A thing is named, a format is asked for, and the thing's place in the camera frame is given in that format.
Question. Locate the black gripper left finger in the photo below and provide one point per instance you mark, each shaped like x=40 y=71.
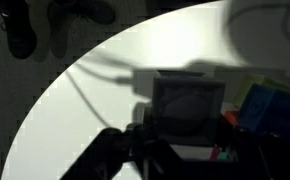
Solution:
x=105 y=153

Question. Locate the black shoe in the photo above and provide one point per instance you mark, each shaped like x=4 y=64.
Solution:
x=91 y=10
x=18 y=30

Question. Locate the grey building block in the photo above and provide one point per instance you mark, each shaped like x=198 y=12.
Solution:
x=188 y=110

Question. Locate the magenta building block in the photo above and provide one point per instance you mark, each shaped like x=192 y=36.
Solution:
x=215 y=153

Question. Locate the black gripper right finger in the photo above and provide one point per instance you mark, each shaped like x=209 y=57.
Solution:
x=268 y=156

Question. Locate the lime building block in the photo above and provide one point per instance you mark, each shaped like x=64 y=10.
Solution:
x=251 y=83

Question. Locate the blue building block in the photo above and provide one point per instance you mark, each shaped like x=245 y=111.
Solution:
x=275 y=110

